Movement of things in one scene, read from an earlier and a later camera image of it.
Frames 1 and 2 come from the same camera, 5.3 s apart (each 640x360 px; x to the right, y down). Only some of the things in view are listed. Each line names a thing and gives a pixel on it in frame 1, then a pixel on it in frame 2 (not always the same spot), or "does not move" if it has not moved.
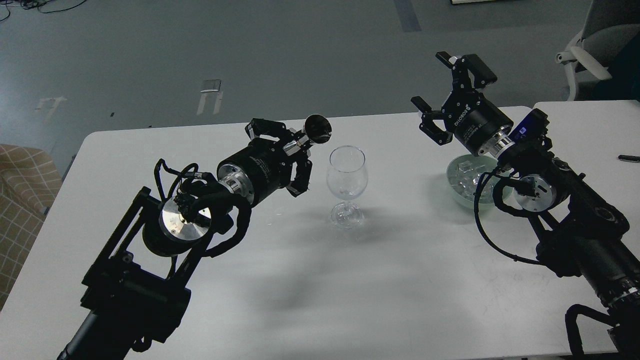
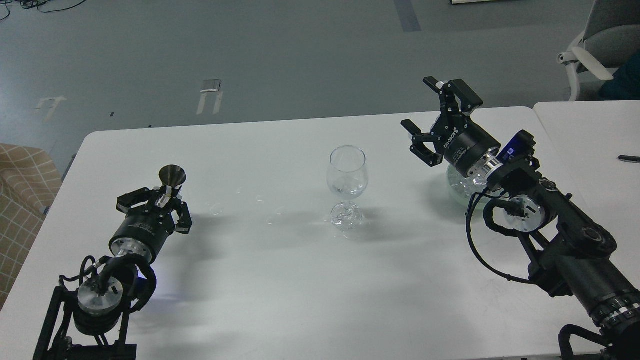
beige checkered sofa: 29,183 does not move
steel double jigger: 317,129 to 172,175
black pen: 629,158 does not move
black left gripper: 264,166 to 143,230
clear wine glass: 347,178 does not move
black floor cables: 28,4 does not move
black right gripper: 475,122 to 473,152
